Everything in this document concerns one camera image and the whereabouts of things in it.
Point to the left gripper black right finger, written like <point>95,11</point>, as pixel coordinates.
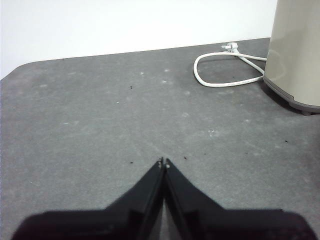
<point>215,222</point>

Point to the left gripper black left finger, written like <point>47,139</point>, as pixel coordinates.
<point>120,220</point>

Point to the beige two-slot toaster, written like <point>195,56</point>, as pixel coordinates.
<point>292,55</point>

